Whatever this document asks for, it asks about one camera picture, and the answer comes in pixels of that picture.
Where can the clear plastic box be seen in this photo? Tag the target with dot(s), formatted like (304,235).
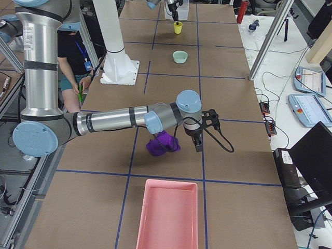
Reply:
(182,11)

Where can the black monitor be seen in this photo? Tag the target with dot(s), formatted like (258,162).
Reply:
(312,157)

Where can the aluminium frame post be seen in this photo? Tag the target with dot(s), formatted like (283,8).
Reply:
(276,24)

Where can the orange black adapter box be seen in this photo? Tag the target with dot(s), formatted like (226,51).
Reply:
(264,107)

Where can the seated person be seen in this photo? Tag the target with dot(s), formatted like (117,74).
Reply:
(76,68)

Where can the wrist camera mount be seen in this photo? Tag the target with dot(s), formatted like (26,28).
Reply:
(210,118)

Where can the green object in hand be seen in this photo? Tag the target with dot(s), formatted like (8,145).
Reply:
(80,95)

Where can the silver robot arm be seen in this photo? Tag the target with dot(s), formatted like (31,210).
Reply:
(153,4)
(44,127)

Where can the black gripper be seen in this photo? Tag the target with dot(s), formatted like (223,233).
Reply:
(193,133)
(171,5)

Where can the far teach pendant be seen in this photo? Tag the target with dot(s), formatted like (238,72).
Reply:
(310,81)

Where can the yellow plastic cup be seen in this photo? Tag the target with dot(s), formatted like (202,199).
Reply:
(178,27)

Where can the purple cloth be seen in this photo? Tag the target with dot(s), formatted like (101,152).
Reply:
(162,144)

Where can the mint green bowl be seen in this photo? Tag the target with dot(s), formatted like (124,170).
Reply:
(180,56)

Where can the pink plastic bin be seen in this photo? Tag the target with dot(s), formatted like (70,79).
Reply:
(169,216)

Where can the white pedestal column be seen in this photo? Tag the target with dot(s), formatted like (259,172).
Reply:
(118,68)

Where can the teach pendant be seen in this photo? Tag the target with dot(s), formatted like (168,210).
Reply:
(310,81)
(309,109)

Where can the black tripod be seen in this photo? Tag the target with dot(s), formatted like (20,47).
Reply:
(285,25)

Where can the black computer box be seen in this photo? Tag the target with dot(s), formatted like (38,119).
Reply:
(287,171)

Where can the red cylinder bottle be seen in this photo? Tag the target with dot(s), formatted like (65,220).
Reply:
(242,11)

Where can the near teach pendant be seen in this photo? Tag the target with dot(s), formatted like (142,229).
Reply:
(309,109)

